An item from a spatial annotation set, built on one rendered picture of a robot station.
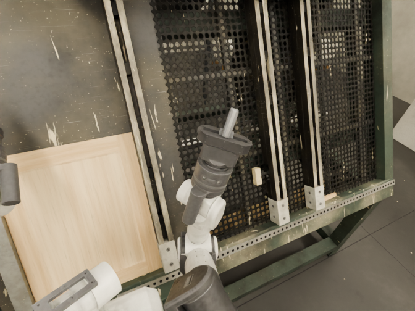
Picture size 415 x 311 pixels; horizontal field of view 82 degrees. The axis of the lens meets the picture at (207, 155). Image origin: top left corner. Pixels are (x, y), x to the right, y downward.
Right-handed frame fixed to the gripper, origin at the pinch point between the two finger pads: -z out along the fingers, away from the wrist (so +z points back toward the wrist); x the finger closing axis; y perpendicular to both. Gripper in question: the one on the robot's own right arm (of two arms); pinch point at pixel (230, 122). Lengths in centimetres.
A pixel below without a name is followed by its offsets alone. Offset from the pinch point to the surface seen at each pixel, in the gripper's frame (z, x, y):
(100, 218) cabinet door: 54, 32, 12
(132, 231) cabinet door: 59, 20, 14
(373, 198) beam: 45, -103, 74
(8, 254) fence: 62, 53, -5
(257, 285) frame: 126, -61, 55
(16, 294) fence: 74, 48, -9
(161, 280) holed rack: 75, 4, 8
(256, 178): 38, -24, 44
